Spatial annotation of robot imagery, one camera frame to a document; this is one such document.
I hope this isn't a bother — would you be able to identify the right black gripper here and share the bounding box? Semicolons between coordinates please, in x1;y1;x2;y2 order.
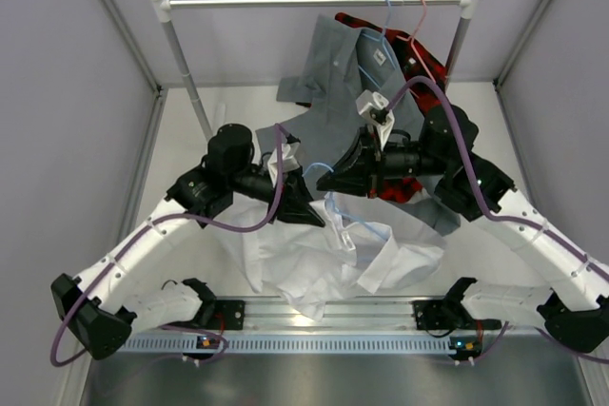
318;126;451;202

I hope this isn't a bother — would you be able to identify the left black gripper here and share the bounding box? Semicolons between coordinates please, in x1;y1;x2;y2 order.
227;163;326;226

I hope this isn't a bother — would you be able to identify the light blue hanger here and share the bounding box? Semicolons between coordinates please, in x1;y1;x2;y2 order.
303;162;389;242

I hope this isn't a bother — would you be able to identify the white shirt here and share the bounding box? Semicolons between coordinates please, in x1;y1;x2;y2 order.
216;194;446;320

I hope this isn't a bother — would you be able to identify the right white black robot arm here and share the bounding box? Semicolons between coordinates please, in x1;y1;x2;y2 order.
316;105;608;355

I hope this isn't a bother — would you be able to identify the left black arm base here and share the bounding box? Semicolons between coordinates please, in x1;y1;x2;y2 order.
206;300;246;332

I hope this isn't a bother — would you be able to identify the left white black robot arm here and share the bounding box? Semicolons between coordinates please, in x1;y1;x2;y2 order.
49;124;324;367

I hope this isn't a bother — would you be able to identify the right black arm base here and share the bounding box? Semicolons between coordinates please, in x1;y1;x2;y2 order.
412;300;502;362

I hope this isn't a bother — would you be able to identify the red black plaid shirt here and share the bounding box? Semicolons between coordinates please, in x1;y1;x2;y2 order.
334;11;470;205

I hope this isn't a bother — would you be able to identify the grey button-up shirt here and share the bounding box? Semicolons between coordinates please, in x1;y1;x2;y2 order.
276;12;461;235

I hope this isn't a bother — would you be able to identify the blue hanger holding grey shirt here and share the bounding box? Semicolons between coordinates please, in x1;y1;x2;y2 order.
355;0;400;90

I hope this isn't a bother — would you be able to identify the white metal clothes rack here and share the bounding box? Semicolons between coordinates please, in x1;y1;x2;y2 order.
147;0;485;139

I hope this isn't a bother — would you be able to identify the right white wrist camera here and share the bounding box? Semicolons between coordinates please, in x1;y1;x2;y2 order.
356;90;395;149

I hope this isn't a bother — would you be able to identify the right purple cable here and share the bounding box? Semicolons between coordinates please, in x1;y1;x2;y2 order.
387;75;609;369

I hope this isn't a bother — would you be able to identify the pink wire hanger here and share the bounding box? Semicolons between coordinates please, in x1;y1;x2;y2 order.
405;0;436;83

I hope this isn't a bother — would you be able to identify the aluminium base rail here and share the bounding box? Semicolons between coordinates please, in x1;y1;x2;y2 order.
128;295;596;331

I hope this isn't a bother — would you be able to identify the slotted grey cable duct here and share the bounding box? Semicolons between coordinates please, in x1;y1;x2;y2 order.
121;334;458;355

